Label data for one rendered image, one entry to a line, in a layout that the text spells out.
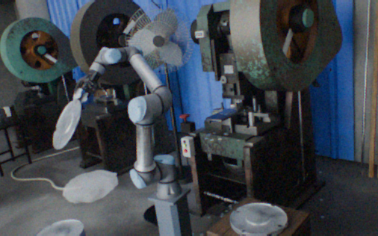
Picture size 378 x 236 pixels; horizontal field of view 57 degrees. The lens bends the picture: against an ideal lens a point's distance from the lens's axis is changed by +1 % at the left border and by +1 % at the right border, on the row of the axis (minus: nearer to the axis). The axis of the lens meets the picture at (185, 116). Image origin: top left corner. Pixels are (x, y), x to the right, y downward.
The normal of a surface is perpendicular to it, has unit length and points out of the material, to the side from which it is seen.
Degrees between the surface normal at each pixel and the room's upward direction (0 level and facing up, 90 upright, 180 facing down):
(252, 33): 94
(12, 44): 90
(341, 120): 90
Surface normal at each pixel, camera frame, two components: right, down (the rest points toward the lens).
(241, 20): -0.70, 0.19
